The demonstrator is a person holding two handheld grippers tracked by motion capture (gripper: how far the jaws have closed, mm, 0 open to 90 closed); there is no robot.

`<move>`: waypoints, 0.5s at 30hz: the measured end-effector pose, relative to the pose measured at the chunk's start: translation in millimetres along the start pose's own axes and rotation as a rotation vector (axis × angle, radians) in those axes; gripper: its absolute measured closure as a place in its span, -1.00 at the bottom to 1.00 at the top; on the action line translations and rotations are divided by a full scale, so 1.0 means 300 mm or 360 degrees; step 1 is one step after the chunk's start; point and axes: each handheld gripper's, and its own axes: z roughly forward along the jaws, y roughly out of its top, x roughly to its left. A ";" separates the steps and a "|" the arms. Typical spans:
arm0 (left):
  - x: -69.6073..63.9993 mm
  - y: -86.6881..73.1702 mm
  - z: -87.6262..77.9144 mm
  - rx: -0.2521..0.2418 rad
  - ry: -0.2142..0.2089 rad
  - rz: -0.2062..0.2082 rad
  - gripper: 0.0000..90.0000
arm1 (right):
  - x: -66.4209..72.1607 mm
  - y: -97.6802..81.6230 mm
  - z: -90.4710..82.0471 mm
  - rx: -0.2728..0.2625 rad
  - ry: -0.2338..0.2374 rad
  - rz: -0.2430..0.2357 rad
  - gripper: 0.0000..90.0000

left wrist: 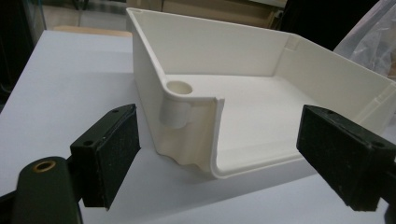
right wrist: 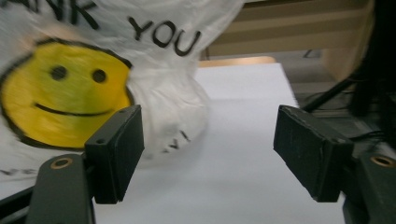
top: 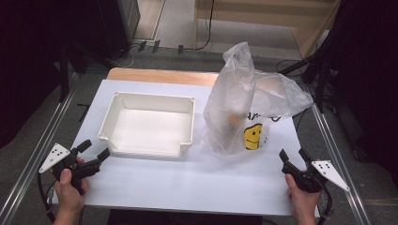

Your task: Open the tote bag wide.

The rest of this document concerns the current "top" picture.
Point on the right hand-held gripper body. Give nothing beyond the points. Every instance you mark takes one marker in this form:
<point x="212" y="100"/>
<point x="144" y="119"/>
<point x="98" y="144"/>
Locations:
<point x="330" y="173"/>

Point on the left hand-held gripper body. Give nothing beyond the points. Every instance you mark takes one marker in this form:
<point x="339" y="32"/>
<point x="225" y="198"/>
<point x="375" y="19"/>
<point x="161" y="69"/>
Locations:
<point x="56" y="154"/>

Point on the orange bottle with white cap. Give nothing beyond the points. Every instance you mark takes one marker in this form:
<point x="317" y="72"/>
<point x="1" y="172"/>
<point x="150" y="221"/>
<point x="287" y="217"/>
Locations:
<point x="234" y="121"/>

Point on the clear plastic bag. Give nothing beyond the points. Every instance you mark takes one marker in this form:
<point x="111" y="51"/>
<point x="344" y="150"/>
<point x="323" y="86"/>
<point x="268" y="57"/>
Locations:
<point x="231" y="93"/>

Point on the person's right hand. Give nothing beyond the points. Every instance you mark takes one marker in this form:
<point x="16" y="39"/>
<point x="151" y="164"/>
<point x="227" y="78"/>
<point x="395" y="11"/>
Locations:
<point x="302" y="203"/>

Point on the person's left hand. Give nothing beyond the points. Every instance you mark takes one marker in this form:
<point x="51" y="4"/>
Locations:
<point x="67" y="197"/>

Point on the white plastic bin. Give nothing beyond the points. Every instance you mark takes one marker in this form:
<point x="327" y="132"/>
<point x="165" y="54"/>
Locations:
<point x="150" y="131"/>

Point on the black tripod stand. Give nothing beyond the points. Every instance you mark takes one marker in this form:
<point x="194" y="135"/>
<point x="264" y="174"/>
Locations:
<point x="320" y="81"/>

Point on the white board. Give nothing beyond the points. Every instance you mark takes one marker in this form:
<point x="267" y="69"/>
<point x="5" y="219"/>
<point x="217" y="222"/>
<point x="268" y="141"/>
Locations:
<point x="187" y="184"/>

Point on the black power plug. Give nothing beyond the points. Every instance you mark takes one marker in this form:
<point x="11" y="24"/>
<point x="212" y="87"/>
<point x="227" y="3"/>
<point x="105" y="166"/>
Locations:
<point x="180" y="49"/>
<point x="142" y="46"/>

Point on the dark cabinet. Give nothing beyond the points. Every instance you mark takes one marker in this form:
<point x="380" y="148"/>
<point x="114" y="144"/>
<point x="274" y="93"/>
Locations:
<point x="119" y="25"/>

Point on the wooden shelf unit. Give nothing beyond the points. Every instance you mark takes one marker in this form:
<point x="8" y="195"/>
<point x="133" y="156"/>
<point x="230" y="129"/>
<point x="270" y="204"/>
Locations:
<point x="266" y="18"/>

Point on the metal floor rail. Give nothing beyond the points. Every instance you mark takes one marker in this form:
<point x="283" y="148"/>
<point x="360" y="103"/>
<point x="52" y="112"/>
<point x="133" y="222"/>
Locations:
<point x="37" y="150"/>
<point x="338" y="156"/>

